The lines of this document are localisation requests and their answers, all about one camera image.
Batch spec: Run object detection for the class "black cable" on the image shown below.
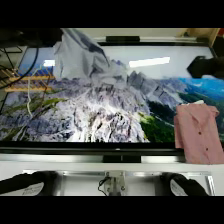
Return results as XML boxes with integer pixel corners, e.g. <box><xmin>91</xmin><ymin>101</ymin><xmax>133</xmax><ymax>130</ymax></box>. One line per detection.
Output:
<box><xmin>97</xmin><ymin>176</ymin><xmax>112</xmax><ymax>197</ymax></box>

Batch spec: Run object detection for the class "pink button shirt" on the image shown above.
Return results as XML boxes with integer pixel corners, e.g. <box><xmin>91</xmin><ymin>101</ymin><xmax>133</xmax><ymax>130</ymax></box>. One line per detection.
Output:
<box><xmin>173</xmin><ymin>100</ymin><xmax>224</xmax><ymax>165</ymax></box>

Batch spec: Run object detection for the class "silver frame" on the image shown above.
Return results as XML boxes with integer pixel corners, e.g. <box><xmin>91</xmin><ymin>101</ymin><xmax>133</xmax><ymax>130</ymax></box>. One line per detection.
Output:
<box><xmin>0</xmin><ymin>152</ymin><xmax>224</xmax><ymax>197</ymax></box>

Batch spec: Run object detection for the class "white blue striped shirt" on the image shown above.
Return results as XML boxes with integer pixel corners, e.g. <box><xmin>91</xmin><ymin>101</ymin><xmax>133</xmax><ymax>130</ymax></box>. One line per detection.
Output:
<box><xmin>53</xmin><ymin>28</ymin><xmax>128</xmax><ymax>85</ymax></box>

